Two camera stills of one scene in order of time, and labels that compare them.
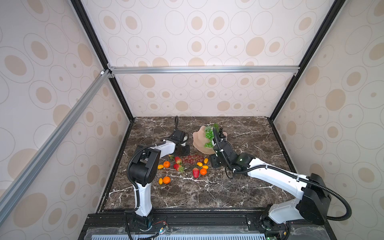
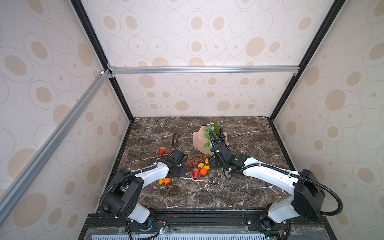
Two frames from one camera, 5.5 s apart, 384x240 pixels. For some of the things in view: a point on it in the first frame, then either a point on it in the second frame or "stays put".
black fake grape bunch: [221, 134] stays put
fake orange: [203, 171] stays put
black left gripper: [187, 151] to [182, 171]
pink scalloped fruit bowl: [199, 139] stays put
